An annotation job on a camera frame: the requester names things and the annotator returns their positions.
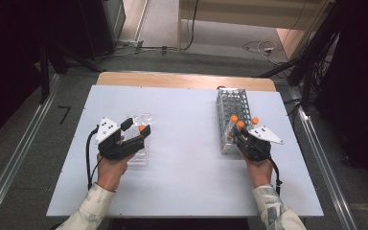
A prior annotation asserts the clear plastic tube rack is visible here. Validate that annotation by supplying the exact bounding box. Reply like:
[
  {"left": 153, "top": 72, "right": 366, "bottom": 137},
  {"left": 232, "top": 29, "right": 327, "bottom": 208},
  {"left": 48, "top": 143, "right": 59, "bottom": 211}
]
[{"left": 216, "top": 88, "right": 254, "bottom": 156}]

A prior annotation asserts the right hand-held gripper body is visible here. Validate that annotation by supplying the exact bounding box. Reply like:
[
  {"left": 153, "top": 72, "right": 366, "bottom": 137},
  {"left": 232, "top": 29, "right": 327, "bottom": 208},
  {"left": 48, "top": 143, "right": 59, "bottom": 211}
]
[{"left": 236, "top": 125, "right": 285, "bottom": 162}]

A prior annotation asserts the person's left hand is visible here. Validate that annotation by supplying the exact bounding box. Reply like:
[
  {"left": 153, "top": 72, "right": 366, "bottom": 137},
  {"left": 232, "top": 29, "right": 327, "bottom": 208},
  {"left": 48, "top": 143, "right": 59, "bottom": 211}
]
[{"left": 96, "top": 154, "right": 132, "bottom": 192}]

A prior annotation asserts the black cabinet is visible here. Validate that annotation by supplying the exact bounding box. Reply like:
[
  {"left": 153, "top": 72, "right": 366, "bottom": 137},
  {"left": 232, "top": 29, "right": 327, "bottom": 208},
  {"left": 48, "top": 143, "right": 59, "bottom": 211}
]
[{"left": 78, "top": 0, "right": 127, "bottom": 60}]

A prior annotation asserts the white floor cable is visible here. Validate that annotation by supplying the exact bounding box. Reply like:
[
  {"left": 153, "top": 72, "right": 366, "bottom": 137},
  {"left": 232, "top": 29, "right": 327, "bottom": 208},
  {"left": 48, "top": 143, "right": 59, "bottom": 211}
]
[{"left": 241, "top": 39, "right": 281, "bottom": 58}]

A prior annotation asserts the right hand-held gripper cable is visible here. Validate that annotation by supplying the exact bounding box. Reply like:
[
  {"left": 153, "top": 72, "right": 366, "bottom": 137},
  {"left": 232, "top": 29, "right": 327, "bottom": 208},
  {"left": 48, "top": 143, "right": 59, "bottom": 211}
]
[{"left": 267, "top": 156, "right": 284, "bottom": 196}]

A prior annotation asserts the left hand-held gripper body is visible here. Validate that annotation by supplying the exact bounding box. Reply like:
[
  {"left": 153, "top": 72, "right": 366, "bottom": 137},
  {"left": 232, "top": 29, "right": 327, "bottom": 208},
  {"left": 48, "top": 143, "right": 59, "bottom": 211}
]
[{"left": 94, "top": 117, "right": 147, "bottom": 161}]

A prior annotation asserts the black stand with cables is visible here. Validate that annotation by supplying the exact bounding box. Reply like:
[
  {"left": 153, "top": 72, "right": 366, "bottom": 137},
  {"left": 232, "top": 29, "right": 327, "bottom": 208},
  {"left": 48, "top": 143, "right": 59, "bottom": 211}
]
[{"left": 257, "top": 4, "right": 344, "bottom": 111}]

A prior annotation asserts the person's right hand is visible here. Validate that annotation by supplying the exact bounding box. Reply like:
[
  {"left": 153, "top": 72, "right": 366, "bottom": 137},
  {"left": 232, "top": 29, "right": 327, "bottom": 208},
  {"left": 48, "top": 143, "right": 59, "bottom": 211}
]
[{"left": 241, "top": 151, "right": 274, "bottom": 190}]

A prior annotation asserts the clear acrylic tube rack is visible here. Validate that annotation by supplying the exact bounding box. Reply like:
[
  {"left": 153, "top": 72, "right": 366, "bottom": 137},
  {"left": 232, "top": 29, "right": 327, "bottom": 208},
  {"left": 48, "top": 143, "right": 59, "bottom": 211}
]
[{"left": 126, "top": 112, "right": 152, "bottom": 167}]

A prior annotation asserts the black hanging cable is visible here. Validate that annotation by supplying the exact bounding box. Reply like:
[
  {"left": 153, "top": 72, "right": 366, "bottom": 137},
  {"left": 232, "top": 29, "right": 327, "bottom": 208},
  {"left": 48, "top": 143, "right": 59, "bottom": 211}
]
[{"left": 180, "top": 0, "right": 200, "bottom": 52}]

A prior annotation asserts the beige wooden furniture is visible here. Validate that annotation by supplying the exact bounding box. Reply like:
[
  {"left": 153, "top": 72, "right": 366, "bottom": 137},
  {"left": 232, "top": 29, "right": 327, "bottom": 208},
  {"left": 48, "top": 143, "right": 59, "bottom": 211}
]
[{"left": 176, "top": 0, "right": 337, "bottom": 60}]

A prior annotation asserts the left hand-held gripper cable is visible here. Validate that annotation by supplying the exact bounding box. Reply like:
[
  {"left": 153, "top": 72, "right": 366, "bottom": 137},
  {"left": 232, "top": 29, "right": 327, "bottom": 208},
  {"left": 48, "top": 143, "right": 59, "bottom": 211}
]
[{"left": 85, "top": 125, "right": 104, "bottom": 191}]

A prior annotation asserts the hand-held gripper cable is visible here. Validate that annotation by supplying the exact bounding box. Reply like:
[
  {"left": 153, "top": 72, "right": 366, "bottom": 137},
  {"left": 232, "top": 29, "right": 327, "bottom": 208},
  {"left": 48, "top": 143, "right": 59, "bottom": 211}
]
[
  {"left": 85, "top": 125, "right": 104, "bottom": 191},
  {"left": 267, "top": 156, "right": 284, "bottom": 196}
]

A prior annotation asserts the grey power strip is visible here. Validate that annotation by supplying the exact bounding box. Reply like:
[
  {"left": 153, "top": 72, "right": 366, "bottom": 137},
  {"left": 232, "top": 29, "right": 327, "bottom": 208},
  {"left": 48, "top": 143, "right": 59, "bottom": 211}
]
[{"left": 117, "top": 38, "right": 145, "bottom": 50}]

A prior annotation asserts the aluminium floor rail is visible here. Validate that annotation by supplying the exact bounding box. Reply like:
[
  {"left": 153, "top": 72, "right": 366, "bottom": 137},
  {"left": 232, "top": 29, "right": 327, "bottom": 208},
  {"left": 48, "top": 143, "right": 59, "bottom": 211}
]
[
  {"left": 0, "top": 73, "right": 61, "bottom": 226},
  {"left": 286, "top": 85, "right": 360, "bottom": 230}
]

